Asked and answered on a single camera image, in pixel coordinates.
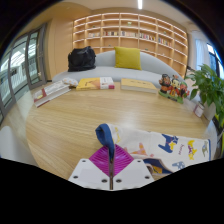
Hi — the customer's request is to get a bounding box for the black bag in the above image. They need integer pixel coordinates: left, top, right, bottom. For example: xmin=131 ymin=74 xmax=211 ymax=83
xmin=67 ymin=45 xmax=97 ymax=73

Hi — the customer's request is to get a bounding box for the green potted plant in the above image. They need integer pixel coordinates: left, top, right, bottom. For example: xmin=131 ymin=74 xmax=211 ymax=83
xmin=185 ymin=63 xmax=224 ymax=129

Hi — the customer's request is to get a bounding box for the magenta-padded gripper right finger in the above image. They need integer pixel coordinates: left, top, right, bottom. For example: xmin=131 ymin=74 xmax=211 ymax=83
xmin=111 ymin=146 xmax=156 ymax=191

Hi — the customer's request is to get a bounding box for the yellow book with red-white edge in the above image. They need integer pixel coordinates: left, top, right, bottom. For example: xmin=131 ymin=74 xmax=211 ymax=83
xmin=75 ymin=76 xmax=116 ymax=91

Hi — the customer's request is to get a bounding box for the dark-framed window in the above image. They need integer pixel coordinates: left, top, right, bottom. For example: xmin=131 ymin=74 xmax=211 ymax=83
xmin=206 ymin=43 xmax=224 ymax=79

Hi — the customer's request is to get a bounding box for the white sheer curtain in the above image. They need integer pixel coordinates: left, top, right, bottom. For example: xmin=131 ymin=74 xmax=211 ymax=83
xmin=194 ymin=39 xmax=211 ymax=71

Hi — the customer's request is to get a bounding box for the glass door with dark frame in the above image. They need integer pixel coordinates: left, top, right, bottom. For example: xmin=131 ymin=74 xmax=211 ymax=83
xmin=0 ymin=24 xmax=48 ymax=124

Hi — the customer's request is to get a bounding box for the small white cup red label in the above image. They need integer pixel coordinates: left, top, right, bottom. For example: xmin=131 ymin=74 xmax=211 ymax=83
xmin=193 ymin=101 xmax=206 ymax=118

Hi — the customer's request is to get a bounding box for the small white patterned pouch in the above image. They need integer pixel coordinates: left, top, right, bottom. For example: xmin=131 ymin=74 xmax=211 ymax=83
xmin=62 ymin=77 xmax=79 ymax=88

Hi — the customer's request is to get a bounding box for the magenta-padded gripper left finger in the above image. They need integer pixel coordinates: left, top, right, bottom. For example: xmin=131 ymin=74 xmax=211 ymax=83
xmin=68 ymin=145 xmax=113 ymax=191

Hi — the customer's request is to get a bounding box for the tan yellow book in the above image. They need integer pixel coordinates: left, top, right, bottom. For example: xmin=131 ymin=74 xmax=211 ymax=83
xmin=120 ymin=78 xmax=158 ymax=94

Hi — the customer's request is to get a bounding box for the wooden wall shelf unit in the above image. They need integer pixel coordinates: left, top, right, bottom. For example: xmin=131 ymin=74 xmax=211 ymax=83
xmin=72 ymin=12 xmax=189 ymax=78

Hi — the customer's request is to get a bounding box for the yellow cushion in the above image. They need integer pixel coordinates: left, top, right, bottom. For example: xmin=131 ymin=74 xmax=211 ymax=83
xmin=113 ymin=45 xmax=143 ymax=71

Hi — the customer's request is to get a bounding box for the light grey curved sofa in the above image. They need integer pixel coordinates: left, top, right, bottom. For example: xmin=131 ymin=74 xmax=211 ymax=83
xmin=52 ymin=49 xmax=184 ymax=89

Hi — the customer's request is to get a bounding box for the colourful figurine trio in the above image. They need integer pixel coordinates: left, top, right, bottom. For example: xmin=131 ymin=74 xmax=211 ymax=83
xmin=157 ymin=73 xmax=190 ymax=104

